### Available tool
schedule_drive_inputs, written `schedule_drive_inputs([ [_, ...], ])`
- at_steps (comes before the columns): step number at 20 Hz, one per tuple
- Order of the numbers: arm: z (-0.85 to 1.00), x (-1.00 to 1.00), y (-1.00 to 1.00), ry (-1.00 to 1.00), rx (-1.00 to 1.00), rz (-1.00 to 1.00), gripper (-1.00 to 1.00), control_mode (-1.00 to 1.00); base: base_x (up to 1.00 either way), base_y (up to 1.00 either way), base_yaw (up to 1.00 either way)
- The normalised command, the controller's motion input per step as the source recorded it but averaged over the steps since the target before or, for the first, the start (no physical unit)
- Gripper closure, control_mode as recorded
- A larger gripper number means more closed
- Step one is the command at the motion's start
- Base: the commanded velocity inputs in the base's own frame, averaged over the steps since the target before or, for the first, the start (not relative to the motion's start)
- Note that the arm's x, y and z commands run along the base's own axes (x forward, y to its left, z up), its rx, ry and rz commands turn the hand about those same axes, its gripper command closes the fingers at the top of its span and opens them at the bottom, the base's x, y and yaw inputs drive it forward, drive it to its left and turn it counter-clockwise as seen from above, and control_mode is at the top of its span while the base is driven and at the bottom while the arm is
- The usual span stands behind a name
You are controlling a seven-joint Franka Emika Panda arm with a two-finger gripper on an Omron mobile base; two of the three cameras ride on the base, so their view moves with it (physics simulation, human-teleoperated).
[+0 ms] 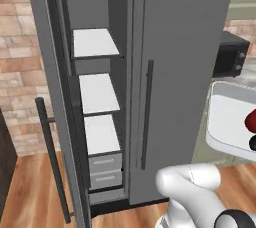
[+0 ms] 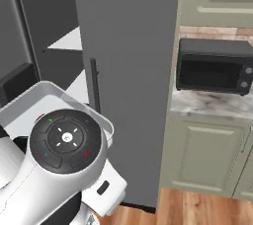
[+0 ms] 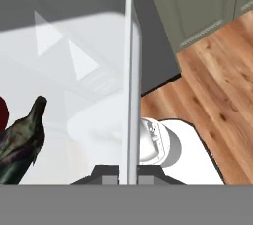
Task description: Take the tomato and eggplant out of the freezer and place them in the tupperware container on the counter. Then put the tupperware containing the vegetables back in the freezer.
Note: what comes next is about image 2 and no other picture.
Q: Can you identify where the white fridge shelf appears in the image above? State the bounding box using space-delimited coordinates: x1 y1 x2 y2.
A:
46 26 84 52

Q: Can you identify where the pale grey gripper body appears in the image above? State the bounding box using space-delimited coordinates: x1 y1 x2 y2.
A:
78 202 101 225

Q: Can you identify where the narrow pale green cupboard door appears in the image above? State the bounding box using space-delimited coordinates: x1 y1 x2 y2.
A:
232 138 253 201

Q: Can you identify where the black microwave oven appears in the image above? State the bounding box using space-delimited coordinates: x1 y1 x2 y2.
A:
175 37 253 97

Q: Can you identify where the wide pale green cupboard door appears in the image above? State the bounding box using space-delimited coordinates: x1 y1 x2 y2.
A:
160 112 252 199

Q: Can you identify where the white freezer drawer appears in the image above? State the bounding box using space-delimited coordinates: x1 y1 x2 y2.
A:
0 80 116 151

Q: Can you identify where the grey fridge body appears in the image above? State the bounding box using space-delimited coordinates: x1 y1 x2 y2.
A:
14 0 85 105

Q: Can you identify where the open grey fridge door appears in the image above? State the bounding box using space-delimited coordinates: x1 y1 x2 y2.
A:
0 0 42 109

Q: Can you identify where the black door bin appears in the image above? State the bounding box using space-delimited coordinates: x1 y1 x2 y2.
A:
0 62 40 109

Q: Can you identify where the black fridge door handle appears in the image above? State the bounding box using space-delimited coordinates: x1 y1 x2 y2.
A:
89 57 102 113

